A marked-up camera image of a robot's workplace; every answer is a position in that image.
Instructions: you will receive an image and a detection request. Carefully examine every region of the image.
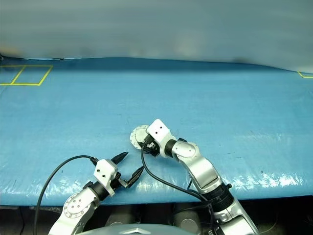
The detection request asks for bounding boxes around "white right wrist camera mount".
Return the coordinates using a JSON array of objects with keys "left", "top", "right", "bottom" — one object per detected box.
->
[{"left": 146, "top": 118, "right": 172, "bottom": 159}]

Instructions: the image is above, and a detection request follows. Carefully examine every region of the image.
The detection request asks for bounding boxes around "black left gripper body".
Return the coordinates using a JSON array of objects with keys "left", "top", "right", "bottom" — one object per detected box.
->
[{"left": 111, "top": 171, "right": 126, "bottom": 193}]

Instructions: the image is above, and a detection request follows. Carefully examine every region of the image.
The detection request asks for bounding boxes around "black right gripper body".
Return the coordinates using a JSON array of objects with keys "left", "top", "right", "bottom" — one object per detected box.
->
[{"left": 142, "top": 133, "right": 160, "bottom": 157}]

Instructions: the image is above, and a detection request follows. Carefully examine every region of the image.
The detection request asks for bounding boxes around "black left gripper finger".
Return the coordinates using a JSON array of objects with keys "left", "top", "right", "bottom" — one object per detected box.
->
[
  {"left": 110, "top": 151, "right": 129, "bottom": 165},
  {"left": 119, "top": 165, "right": 145, "bottom": 189}
]

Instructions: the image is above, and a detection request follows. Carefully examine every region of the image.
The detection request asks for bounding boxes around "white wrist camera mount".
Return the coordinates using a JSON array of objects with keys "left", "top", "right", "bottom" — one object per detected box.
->
[
  {"left": 93, "top": 159, "right": 119, "bottom": 197},
  {"left": 146, "top": 118, "right": 172, "bottom": 159}
]

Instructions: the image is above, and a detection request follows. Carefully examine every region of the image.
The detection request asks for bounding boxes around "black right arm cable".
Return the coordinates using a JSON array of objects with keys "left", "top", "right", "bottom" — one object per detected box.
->
[{"left": 140, "top": 146, "right": 222, "bottom": 235}]

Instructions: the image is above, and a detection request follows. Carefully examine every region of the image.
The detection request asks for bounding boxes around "dark rounded shape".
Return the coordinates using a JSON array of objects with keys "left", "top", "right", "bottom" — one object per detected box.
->
[
  {"left": 174, "top": 210, "right": 204, "bottom": 234},
  {"left": 105, "top": 208, "right": 138, "bottom": 228}
]

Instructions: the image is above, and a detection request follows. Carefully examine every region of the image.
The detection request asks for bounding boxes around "blue plastic table cover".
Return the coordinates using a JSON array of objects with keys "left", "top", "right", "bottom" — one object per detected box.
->
[{"left": 0, "top": 57, "right": 313, "bottom": 207}]

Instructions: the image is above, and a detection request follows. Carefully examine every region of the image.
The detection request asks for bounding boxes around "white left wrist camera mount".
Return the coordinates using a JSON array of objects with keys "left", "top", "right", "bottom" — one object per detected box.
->
[{"left": 93, "top": 159, "right": 119, "bottom": 197}]

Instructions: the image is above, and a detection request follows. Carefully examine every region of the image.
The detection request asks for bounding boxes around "grey robot torso with chevron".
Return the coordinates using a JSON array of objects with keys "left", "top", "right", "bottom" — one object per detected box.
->
[{"left": 82, "top": 223, "right": 182, "bottom": 235}]

